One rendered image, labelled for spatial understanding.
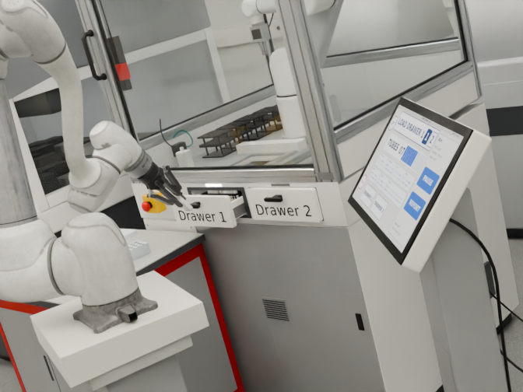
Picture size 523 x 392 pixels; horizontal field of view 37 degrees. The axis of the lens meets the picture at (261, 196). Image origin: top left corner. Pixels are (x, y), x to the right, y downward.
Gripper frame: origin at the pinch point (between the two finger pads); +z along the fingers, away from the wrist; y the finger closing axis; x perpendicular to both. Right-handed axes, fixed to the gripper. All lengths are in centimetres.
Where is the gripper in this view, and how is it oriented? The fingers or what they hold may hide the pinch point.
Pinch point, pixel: (183, 203)
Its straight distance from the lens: 267.3
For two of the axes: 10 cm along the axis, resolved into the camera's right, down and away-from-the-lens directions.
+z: 5.7, 5.6, 6.0
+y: 3.9, -8.3, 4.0
